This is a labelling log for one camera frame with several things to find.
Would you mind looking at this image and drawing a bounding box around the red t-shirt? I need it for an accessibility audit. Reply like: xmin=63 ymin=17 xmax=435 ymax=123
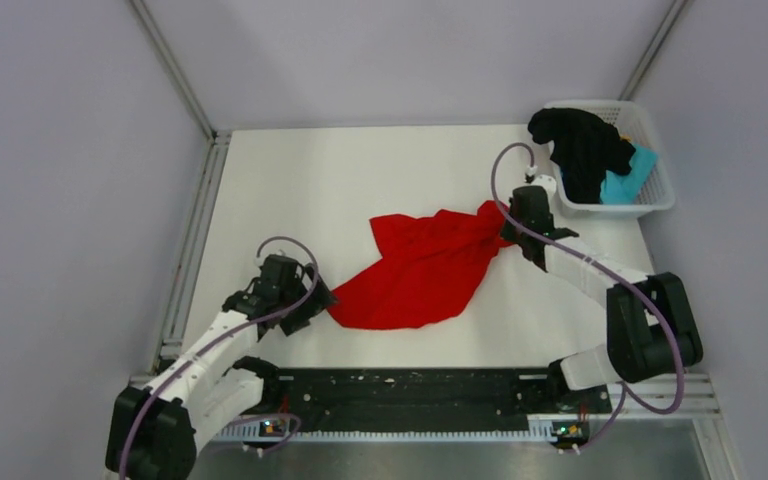
xmin=328 ymin=200 xmax=511 ymax=331

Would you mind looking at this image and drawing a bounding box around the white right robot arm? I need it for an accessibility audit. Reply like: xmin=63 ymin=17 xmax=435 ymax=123
xmin=500 ymin=184 xmax=704 ymax=412

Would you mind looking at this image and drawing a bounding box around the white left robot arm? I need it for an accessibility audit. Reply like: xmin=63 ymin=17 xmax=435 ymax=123
xmin=104 ymin=254 xmax=336 ymax=479

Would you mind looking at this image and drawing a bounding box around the white slotted cable duct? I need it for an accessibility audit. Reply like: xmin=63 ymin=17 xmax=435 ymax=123
xmin=213 ymin=421 xmax=589 ymax=444

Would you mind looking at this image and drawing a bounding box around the aluminium frame rail left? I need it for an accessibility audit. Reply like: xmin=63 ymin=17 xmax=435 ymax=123
xmin=156 ymin=130 xmax=232 ymax=364

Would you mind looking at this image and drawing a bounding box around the blue t-shirt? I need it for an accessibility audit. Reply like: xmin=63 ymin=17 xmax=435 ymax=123
xmin=600 ymin=143 xmax=658 ymax=205

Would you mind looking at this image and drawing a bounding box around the black t-shirt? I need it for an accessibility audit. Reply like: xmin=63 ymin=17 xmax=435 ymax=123
xmin=527 ymin=108 xmax=636 ymax=204

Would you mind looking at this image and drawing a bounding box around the white plastic basket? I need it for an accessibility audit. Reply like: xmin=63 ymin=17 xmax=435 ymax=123
xmin=544 ymin=99 xmax=675 ymax=220

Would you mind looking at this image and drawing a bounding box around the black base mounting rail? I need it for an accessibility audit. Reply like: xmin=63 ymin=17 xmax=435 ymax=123
xmin=246 ymin=368 xmax=612 ymax=433

